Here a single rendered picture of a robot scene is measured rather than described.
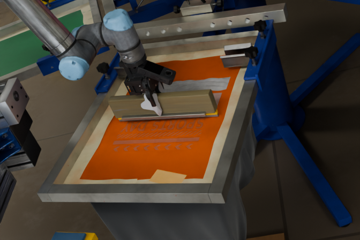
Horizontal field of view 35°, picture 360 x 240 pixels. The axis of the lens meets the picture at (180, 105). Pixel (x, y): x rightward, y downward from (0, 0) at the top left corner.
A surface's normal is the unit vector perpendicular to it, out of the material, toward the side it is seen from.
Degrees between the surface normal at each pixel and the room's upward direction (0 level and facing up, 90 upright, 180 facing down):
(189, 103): 90
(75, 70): 90
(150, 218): 92
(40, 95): 0
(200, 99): 90
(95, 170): 0
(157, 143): 0
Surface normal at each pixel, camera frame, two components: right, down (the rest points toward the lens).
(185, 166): -0.30, -0.77
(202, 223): -0.42, 0.71
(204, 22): -0.28, 0.63
